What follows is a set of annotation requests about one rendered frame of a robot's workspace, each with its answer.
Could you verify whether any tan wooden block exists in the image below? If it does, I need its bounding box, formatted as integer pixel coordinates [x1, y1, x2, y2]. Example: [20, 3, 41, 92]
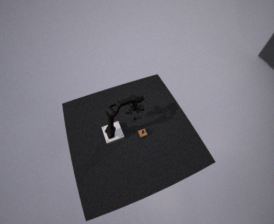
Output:
[138, 129, 147, 139]

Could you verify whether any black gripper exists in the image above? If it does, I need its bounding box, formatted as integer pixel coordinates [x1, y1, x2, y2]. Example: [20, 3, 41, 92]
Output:
[124, 105, 144, 114]

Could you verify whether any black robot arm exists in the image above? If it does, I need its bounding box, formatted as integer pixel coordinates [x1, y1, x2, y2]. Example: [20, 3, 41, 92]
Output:
[105, 94, 144, 139]

